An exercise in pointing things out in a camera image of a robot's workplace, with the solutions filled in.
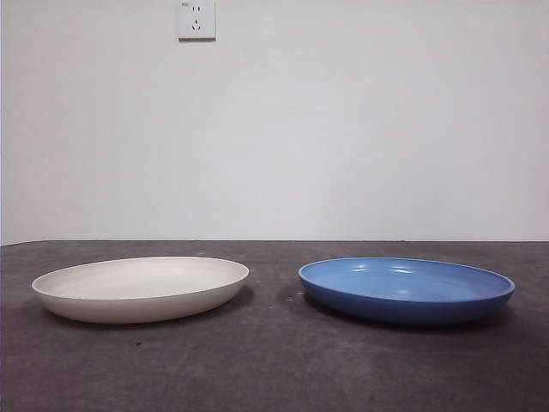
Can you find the white round plate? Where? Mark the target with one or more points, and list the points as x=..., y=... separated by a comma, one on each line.
x=141, y=296

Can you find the blue round plate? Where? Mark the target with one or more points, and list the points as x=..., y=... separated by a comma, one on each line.
x=407, y=300

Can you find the white wall socket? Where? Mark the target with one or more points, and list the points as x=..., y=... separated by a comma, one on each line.
x=197, y=21

